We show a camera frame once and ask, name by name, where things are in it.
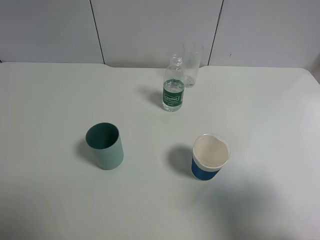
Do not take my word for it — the white cup with blue sleeve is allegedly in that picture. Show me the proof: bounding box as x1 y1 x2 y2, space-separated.
191 133 231 181

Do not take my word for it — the tall clear drinking glass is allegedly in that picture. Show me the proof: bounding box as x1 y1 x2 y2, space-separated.
183 42 204 88

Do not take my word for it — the clear bottle with green label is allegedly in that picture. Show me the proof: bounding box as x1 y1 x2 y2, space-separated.
162 54 185 112

